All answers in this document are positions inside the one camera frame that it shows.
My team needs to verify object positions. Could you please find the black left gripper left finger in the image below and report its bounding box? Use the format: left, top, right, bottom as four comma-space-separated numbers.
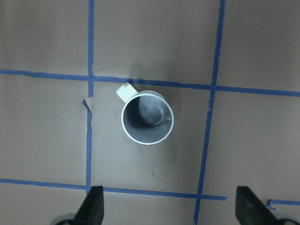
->
74, 186, 104, 225

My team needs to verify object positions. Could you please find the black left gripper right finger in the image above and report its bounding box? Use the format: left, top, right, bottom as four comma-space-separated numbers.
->
235, 186, 281, 225

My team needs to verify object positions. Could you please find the white mug grey inside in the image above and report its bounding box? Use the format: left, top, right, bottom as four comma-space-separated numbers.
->
116, 82, 174, 145

